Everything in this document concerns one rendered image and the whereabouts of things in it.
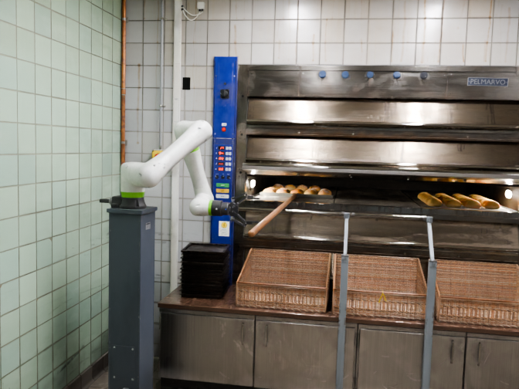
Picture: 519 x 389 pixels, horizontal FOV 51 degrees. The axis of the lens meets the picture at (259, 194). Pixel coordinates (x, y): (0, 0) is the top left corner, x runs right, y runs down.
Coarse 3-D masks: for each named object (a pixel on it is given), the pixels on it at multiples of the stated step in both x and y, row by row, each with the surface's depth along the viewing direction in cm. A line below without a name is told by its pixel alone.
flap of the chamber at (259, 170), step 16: (320, 176) 365; (336, 176) 361; (368, 176) 353; (384, 176) 349; (400, 176) 345; (416, 176) 341; (432, 176) 337; (448, 176) 335; (464, 176) 334; (480, 176) 332; (496, 176) 331; (512, 176) 330
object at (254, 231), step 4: (292, 196) 378; (296, 196) 393; (288, 200) 353; (292, 200) 369; (284, 204) 332; (288, 204) 348; (276, 208) 306; (280, 208) 312; (272, 212) 288; (276, 212) 296; (268, 216) 273; (272, 216) 279; (264, 220) 260; (268, 220) 266; (260, 224) 248; (264, 224) 254; (252, 228) 234; (256, 228) 236; (260, 228) 243; (248, 232) 229; (252, 232) 228; (256, 232) 234; (252, 236) 229
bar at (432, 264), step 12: (348, 216) 324; (360, 216) 324; (372, 216) 323; (384, 216) 321; (396, 216) 320; (408, 216) 319; (420, 216) 318; (432, 252) 303; (432, 264) 297; (432, 276) 298; (432, 288) 298; (432, 300) 299; (432, 312) 299; (432, 324) 300; (336, 384) 312
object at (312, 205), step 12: (252, 204) 372; (264, 204) 371; (276, 204) 369; (300, 204) 367; (312, 204) 365; (324, 204) 364; (336, 204) 364; (348, 204) 367; (468, 216) 350; (480, 216) 348; (492, 216) 347; (504, 216) 346; (516, 216) 345
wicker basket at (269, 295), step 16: (256, 256) 370; (272, 256) 368; (288, 256) 367; (304, 256) 365; (320, 256) 363; (240, 272) 338; (256, 272) 368; (272, 272) 366; (288, 272) 365; (304, 272) 363; (320, 272) 362; (240, 288) 328; (256, 288) 366; (272, 288) 324; (288, 288) 322; (304, 288) 320; (320, 288) 319; (240, 304) 328; (256, 304) 326; (272, 304) 325; (288, 304) 323; (304, 304) 321; (320, 304) 334
